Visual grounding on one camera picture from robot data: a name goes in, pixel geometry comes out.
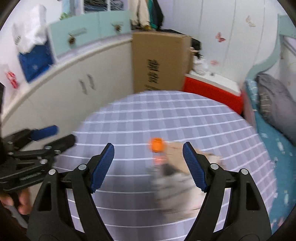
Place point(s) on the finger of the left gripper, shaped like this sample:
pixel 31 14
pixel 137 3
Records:
pixel 39 134
pixel 62 144

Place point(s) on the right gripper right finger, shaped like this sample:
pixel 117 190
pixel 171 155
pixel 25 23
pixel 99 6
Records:
pixel 246 218

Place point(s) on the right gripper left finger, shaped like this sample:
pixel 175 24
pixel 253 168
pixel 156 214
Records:
pixel 51 218

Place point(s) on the person's left hand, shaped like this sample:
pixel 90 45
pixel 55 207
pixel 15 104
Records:
pixel 24 207

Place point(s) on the white curved cabinet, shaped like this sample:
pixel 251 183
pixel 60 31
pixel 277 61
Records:
pixel 74 91

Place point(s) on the white red plastic bag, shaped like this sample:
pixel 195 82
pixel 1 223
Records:
pixel 8 79

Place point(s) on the teal bed sheet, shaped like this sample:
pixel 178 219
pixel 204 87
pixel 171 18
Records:
pixel 282 156

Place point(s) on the grey checkered tablecloth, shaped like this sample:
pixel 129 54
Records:
pixel 126 201

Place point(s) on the blue storage box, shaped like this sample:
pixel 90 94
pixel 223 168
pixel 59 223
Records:
pixel 36 62

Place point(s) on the orange bottle cap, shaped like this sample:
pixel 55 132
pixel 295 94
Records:
pixel 157 145

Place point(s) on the mint green drawer unit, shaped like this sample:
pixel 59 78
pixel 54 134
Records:
pixel 77 31

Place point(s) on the red platform step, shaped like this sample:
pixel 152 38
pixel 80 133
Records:
pixel 198 87

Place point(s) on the grey folded blanket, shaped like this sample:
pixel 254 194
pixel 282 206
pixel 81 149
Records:
pixel 276 105

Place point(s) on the white cubby shelf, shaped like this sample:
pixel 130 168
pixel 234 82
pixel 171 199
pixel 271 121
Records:
pixel 77 7

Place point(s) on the large brown cardboard box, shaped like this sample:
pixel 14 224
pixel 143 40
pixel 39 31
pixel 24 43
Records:
pixel 160 60

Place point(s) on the hanging jackets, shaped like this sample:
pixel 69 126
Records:
pixel 145 15

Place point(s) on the white wardrobe with butterflies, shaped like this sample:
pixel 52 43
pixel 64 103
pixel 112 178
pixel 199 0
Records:
pixel 234 34

